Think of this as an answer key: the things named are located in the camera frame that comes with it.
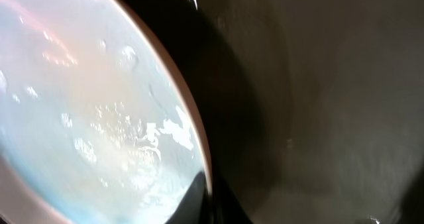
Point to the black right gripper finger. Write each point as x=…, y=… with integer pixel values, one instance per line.
x=190, y=202

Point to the white plate with blue stain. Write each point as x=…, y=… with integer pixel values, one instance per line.
x=97, y=122

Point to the dark brown serving tray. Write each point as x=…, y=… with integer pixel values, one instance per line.
x=313, y=108

